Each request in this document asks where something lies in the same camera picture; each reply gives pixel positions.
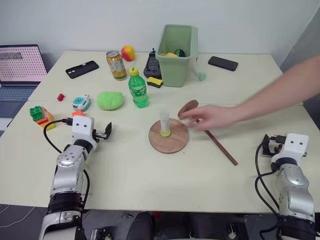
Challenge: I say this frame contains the dark rounded shape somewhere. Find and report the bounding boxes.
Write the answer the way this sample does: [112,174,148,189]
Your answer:
[126,211,154,240]
[191,212,242,240]

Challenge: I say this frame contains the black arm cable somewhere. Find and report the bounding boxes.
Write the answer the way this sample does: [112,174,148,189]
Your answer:
[254,141,283,240]
[43,116,91,213]

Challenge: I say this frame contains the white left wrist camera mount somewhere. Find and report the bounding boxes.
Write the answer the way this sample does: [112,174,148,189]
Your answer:
[71,115,98,152]

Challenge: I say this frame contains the black smartphone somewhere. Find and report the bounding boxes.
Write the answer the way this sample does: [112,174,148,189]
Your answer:
[207,55,239,73]

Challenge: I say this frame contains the colourful toy brick stack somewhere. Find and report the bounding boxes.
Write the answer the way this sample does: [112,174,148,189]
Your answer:
[29,105,57,132]

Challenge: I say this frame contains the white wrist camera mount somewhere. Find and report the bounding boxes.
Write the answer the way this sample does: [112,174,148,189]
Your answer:
[71,115,98,152]
[270,133,310,162]

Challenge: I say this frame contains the green plastic soda bottle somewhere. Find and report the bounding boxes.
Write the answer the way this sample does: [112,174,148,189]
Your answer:
[128,67,150,109]

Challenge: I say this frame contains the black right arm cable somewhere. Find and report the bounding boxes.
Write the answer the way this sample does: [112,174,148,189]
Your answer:
[254,141,283,240]

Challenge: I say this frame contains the yellow drink can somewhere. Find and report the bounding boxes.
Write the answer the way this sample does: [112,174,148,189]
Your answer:
[105,49,128,82]

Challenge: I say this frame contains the wooden spoon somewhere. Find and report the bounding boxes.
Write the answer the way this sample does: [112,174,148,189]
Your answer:
[177,99,239,167]

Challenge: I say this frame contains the green soft plush lump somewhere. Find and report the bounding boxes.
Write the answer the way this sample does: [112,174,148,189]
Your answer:
[96,91,125,111]

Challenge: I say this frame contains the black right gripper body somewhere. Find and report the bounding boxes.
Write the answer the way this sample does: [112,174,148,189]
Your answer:
[267,135,287,155]

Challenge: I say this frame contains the black phone case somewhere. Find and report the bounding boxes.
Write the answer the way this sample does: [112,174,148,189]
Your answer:
[65,60,100,80]

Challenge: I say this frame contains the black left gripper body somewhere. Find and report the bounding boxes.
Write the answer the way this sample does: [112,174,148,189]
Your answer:
[91,128,108,144]

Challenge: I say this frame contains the person's bare hand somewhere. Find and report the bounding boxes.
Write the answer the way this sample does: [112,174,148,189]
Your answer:
[179,104,240,132]

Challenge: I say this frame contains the white teal plug charger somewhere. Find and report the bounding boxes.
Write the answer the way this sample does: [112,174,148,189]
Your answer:
[72,94,92,112]

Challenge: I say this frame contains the open grey laptop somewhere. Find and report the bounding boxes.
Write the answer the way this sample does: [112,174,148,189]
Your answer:
[0,44,48,138]

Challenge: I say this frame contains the red yellow toy apple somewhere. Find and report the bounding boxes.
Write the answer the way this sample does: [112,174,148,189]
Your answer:
[120,44,136,62]

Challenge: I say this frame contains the light green plastic bin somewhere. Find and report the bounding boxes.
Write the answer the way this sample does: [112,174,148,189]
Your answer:
[155,23,199,89]

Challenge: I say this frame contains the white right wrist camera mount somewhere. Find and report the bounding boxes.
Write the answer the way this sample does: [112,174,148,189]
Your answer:
[270,133,310,162]

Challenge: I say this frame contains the yellow black sponge eraser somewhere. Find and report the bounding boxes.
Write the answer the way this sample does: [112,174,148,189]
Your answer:
[146,76,164,89]

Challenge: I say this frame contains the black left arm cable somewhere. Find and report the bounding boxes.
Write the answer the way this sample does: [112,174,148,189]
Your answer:
[43,116,91,213]

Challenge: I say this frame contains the round wooden board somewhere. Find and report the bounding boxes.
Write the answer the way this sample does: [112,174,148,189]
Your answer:
[148,118,190,155]

